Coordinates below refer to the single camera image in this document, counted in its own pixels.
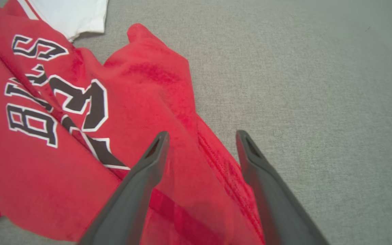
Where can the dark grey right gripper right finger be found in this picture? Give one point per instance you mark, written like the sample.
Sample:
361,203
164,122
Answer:
281,211

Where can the red white-sleeved Bulls shirt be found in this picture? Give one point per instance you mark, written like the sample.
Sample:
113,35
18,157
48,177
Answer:
141,95

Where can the grey fabric sofa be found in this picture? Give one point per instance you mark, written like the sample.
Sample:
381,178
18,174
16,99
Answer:
318,119

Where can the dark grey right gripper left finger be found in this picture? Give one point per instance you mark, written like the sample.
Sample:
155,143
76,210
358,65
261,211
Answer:
128,204

